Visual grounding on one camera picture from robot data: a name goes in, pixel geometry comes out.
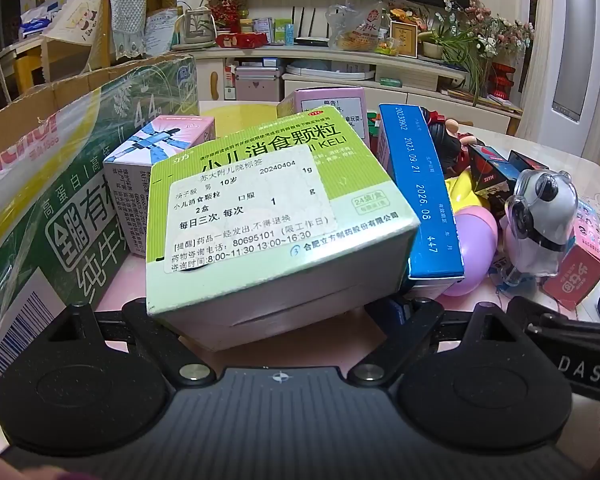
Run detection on pink box with plane print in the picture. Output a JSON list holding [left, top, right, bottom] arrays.
[[102, 114, 216, 259]]

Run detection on white certificate paper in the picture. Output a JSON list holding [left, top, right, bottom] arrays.
[[143, 9, 181, 56]]

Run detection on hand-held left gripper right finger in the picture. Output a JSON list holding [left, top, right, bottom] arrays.
[[347, 294, 514, 386]]

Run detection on orange flower arrangement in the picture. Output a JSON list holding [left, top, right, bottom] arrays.
[[387, 7, 431, 29]]

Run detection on red berry branches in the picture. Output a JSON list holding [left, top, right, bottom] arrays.
[[202, 0, 249, 32]]

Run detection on blue tissue pack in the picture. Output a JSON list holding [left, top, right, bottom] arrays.
[[18, 18, 54, 39]]

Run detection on wooden dining table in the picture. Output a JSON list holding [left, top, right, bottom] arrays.
[[0, 35, 112, 102]]

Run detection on potted green plant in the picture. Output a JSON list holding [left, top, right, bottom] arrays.
[[417, 25, 487, 107]]

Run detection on red gift box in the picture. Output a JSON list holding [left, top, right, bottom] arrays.
[[214, 32, 264, 50]]

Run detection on green medicine box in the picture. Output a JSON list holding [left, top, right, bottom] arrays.
[[146, 105, 422, 352]]

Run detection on pink snack box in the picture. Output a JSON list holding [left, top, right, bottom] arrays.
[[541, 199, 600, 312]]

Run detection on panda keychain in clear case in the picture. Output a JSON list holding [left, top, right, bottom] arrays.
[[504, 169, 579, 282]]

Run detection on stack of papers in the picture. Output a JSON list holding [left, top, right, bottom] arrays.
[[447, 87, 524, 114]]

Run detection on white standing air conditioner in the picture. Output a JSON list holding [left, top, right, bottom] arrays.
[[522, 0, 600, 162]]

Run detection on yellow toy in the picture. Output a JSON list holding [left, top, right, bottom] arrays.
[[444, 166, 482, 212]]

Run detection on glass teapot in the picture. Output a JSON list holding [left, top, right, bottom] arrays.
[[174, 6, 217, 47]]

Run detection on pink storage case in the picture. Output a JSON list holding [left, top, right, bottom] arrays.
[[234, 65, 281, 102]]

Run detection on plain pink box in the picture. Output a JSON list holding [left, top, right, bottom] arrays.
[[277, 86, 371, 152]]

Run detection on blue medicine box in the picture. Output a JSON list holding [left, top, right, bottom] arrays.
[[378, 103, 466, 282]]

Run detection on wooden photo frame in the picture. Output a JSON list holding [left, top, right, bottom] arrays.
[[389, 22, 420, 59]]

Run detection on green printed cardboard box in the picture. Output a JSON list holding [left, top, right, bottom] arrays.
[[0, 52, 199, 402]]

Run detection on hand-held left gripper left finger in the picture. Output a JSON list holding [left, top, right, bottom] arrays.
[[54, 302, 217, 389]]

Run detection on cream television cabinet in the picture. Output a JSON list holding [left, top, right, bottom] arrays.
[[172, 41, 524, 137]]

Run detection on beige tote bag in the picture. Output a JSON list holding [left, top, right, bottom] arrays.
[[40, 0, 113, 72]]

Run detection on black red toy figure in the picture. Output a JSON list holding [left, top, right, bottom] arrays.
[[424, 107, 477, 177]]

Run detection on black printed box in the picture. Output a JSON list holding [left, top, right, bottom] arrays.
[[467, 143, 522, 207], [507, 149, 549, 172]]

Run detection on pink flower bouquet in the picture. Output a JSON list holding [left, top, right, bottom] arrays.
[[442, 0, 536, 62]]

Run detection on white oval tray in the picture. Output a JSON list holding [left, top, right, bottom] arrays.
[[284, 58, 377, 81]]

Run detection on small white blue box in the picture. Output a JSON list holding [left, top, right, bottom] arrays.
[[252, 17, 276, 41]]

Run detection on clear plastic bag of snacks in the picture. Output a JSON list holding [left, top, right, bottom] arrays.
[[326, 0, 395, 52]]

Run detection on white router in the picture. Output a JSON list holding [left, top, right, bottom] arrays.
[[291, 5, 332, 46]]

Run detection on white lace curtain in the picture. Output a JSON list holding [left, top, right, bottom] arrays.
[[518, 0, 554, 94]]

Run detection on purple egg toy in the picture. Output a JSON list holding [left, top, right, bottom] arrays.
[[432, 204, 499, 297]]

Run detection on red vase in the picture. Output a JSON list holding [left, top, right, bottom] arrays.
[[487, 62, 517, 102]]

